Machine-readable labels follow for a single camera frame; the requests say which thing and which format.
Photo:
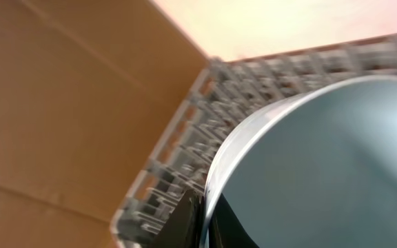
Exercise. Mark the grey plastic dish rack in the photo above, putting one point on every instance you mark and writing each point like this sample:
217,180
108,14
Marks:
223,94

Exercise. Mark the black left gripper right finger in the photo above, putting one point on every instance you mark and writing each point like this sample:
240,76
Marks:
225,230

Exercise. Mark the light blue bowl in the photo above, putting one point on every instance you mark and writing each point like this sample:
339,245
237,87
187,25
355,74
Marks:
318,169

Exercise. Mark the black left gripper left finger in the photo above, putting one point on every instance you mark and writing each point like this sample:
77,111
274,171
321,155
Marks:
183,227

